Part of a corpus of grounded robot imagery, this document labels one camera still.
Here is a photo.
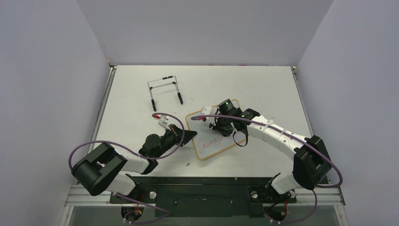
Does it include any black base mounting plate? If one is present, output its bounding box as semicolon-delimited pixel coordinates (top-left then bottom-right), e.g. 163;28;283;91
110;177;312;221

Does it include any metal wire whiteboard stand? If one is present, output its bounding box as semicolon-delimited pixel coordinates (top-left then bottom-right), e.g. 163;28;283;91
147;75;184;112

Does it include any yellow framed whiteboard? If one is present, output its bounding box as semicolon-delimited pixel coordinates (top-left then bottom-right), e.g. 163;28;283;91
185;110;246;160

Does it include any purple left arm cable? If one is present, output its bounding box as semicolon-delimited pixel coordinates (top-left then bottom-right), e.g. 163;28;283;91
68;112;186;225

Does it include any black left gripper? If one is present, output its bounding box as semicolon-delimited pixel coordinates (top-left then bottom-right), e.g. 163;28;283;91
154;124;197;159

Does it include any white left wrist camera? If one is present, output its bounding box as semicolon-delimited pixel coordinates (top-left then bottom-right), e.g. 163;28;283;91
156;114;169;130

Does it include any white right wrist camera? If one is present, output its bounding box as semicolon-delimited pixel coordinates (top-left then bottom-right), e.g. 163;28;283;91
199;106;217;115

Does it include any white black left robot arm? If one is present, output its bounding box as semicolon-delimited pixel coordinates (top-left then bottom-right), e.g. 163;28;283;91
70;124;197;202

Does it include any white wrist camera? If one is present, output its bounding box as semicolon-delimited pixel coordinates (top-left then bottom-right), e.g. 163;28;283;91
156;114;169;130
199;106;217;115

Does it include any aluminium front frame rail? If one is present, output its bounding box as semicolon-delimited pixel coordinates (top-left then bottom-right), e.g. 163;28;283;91
64;184;346;207

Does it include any aluminium table edge rail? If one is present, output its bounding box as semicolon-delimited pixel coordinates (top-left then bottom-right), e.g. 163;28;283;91
291;66;314;135

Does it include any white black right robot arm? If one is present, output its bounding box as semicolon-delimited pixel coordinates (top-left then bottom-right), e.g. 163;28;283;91
200;99;332;201

